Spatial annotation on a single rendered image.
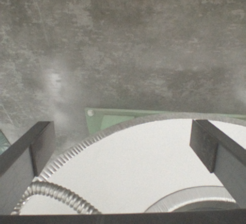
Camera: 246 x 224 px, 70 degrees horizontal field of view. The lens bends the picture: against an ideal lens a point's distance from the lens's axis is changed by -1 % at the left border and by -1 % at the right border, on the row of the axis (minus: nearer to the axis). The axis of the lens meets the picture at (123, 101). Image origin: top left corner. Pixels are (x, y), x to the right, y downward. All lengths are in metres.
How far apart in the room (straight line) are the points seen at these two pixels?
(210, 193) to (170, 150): 0.16
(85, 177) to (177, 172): 0.27
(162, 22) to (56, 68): 0.53
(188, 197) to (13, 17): 0.91
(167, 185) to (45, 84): 0.76
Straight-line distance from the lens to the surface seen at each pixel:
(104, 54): 0.83
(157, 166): 0.59
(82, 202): 0.29
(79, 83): 0.94
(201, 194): 0.58
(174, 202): 0.55
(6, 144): 1.61
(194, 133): 0.17
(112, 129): 0.68
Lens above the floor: 0.74
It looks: 51 degrees down
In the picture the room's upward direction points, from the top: 172 degrees counter-clockwise
